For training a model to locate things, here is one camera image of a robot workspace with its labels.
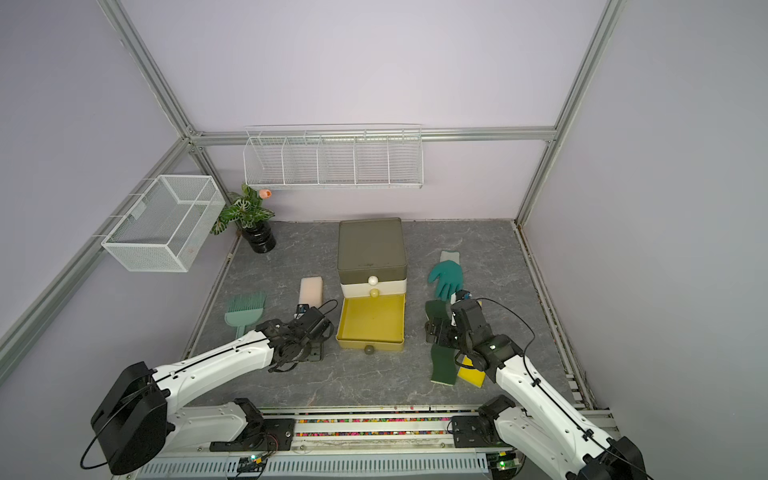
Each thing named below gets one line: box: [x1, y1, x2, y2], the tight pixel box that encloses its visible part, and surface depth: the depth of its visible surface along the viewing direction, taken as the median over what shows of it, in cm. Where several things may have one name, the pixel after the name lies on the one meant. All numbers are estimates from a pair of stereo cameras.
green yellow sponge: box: [430, 344, 460, 386], surface depth 84 cm
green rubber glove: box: [428, 251, 463, 301], surface depth 107 cm
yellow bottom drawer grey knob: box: [336, 293, 406, 355], surface depth 91 cm
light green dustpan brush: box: [224, 292, 267, 339], surface depth 98 cm
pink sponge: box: [299, 276, 323, 309], surface depth 101 cm
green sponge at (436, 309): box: [425, 300, 448, 320], surface depth 96 cm
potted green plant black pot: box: [210, 183, 277, 253], surface depth 96 cm
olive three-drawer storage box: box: [338, 217, 408, 324], surface depth 90 cm
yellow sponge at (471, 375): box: [457, 356, 486, 389], surface depth 83 cm
